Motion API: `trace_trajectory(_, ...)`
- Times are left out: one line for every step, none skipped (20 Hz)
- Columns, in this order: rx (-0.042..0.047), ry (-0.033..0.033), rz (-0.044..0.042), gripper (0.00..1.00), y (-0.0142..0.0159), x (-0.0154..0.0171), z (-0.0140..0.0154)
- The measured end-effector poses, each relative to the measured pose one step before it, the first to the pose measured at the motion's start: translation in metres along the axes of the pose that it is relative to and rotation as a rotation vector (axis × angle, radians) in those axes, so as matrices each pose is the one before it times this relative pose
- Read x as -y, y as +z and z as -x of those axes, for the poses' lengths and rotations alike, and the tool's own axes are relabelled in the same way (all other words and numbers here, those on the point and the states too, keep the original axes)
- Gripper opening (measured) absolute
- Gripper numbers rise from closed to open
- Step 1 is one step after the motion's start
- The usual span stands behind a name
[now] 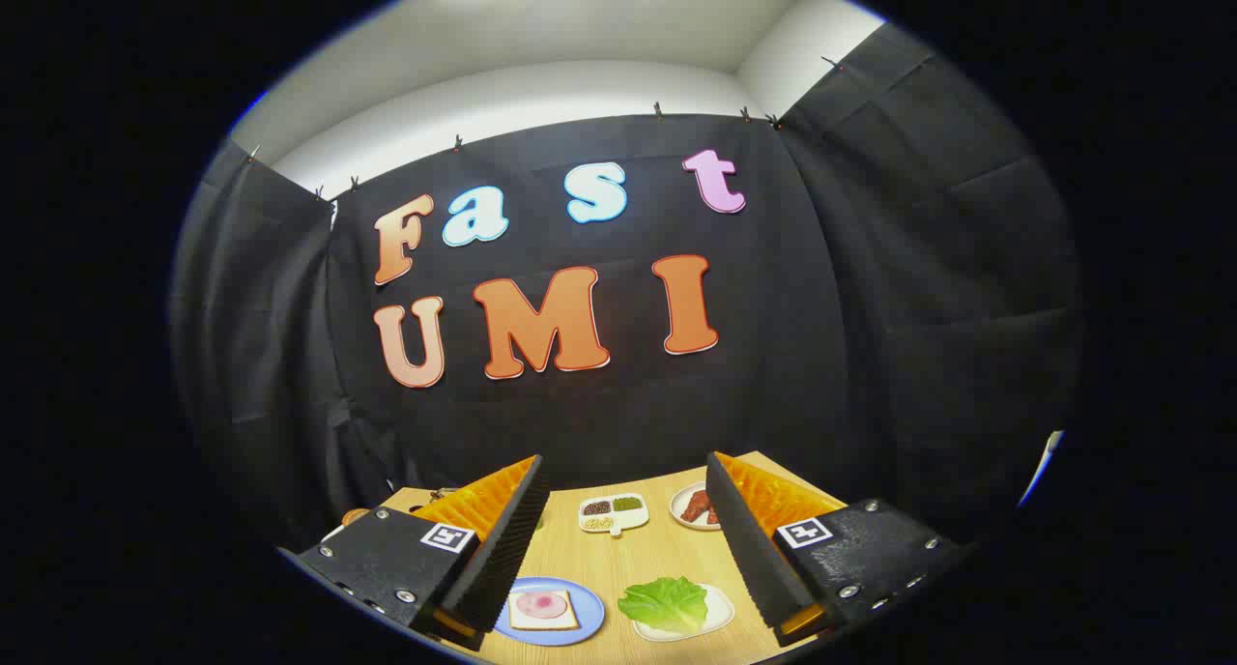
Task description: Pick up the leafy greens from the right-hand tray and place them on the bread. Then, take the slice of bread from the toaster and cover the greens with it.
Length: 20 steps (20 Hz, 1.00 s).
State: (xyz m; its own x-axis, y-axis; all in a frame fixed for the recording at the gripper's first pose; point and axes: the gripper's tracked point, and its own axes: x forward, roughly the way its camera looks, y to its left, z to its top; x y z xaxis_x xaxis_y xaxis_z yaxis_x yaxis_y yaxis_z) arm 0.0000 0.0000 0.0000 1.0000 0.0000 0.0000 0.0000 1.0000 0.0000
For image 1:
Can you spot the white divided dish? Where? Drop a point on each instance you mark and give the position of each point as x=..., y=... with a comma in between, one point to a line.
x=630, y=518

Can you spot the pile of green beans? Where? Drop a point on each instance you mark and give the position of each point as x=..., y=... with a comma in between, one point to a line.
x=627, y=504

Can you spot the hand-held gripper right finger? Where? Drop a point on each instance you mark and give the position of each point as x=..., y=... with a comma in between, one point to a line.
x=744, y=539

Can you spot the black backdrop cloth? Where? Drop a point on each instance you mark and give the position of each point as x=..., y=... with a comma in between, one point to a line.
x=773, y=375

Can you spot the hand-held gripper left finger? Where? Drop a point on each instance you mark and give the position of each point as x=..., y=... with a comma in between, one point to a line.
x=503, y=539

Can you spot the pile of pale soybeans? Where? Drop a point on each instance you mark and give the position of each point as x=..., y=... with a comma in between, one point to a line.
x=597, y=524

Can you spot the blue round plate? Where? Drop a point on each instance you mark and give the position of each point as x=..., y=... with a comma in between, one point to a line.
x=591, y=609

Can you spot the white oval plate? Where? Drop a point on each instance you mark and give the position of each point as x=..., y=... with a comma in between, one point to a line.
x=678, y=501

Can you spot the brown meat piece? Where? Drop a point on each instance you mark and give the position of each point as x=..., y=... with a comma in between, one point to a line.
x=701, y=500
x=694, y=516

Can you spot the green lettuce leaf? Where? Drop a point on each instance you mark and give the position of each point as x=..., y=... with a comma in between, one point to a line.
x=665, y=602

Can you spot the white square plate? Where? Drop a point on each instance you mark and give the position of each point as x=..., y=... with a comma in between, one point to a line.
x=720, y=607

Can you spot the pile of dark beans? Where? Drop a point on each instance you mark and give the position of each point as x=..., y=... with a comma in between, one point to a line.
x=596, y=507

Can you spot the white bread slice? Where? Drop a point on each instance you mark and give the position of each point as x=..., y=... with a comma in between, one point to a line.
x=570, y=619

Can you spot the pink ham slice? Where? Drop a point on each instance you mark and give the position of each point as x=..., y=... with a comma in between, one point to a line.
x=539, y=604

